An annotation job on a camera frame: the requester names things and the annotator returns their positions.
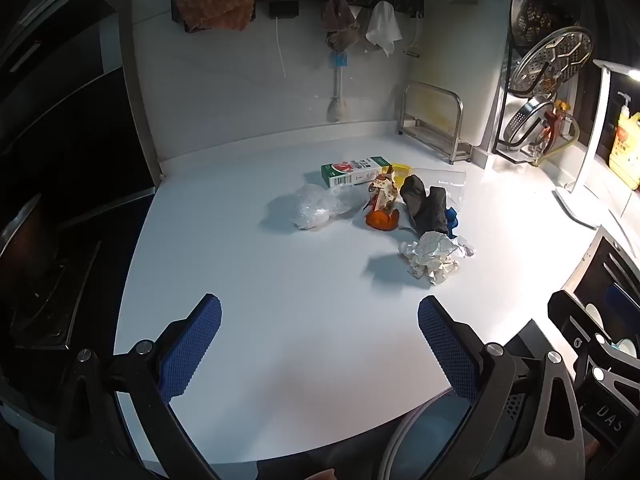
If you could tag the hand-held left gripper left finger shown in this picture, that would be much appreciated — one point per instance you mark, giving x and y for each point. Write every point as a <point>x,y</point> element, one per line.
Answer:
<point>192,347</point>

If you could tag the orange peel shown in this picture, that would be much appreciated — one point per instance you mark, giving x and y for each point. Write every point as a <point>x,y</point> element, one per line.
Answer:
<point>382,221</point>

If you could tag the gas stove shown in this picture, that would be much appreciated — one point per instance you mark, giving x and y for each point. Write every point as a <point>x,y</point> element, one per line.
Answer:
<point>45,315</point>

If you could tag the grey-brown rag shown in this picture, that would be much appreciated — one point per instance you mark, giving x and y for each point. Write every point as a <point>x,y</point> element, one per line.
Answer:
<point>340,22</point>

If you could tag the small black holder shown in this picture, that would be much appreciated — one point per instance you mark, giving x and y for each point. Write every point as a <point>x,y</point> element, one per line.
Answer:
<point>284,9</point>

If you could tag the steel cutting board rack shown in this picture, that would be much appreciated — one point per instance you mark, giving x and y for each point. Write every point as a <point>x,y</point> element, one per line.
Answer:
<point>440,140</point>

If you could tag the clear plastic bag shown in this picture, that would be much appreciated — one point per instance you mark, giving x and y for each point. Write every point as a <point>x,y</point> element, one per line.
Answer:
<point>317,207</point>

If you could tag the blue plastic scrap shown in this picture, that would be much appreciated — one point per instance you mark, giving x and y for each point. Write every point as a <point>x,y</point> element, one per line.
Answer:
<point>453,220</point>

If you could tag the hanging peeler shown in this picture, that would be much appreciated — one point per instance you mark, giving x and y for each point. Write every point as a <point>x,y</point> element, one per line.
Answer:
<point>412,51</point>

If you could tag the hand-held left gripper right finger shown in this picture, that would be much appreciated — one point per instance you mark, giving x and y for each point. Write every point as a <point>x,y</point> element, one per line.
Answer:
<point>447,347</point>

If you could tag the black perforated pan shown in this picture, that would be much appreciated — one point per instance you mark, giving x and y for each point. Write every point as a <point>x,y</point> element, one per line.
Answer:
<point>545,5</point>

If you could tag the black sink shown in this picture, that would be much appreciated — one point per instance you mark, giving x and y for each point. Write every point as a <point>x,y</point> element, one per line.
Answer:
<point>615,260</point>

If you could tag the green and white carton box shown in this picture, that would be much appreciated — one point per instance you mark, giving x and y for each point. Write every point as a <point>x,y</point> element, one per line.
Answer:
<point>350,170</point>

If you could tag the white bottle brush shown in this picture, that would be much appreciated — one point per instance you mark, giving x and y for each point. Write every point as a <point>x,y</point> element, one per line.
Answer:
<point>336,110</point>

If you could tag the black wok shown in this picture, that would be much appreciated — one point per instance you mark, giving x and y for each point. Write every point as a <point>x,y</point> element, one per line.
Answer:
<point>25,230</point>

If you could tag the yellow plastic lid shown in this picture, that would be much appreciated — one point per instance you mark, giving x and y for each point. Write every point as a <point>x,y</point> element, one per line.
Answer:
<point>402,172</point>

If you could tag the red and white snack wrapper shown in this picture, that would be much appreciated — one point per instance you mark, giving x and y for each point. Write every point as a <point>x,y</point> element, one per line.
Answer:
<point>385,195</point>

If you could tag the yellow detergent bottle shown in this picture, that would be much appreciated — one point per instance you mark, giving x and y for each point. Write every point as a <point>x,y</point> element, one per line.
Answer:
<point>627,155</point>

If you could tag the white cloth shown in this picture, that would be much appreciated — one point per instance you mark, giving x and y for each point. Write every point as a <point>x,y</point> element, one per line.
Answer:
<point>382,25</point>

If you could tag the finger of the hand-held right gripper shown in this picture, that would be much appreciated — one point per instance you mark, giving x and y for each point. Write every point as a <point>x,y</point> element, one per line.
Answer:
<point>567,310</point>

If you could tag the steel strainer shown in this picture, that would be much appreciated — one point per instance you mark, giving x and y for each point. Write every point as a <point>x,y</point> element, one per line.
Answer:
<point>525,122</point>

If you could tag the brown cloth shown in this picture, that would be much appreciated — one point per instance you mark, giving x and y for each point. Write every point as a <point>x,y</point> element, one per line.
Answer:
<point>220,7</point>

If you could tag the white cutting board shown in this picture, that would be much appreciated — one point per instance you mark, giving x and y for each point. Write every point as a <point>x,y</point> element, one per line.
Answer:
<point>475,60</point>

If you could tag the black range hood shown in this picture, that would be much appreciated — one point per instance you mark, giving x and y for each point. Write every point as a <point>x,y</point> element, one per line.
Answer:
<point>60,110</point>

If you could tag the steel steamer plate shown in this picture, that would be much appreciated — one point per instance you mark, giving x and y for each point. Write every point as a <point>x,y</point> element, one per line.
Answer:
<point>555,57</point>

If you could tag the gas valve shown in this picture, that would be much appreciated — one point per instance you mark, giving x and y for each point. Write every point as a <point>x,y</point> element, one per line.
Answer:
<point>562,108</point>

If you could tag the white bowl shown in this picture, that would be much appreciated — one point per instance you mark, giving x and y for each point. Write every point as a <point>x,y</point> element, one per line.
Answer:
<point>594,312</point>

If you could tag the white paper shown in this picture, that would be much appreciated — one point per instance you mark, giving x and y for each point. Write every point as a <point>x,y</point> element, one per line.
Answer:
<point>435,257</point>

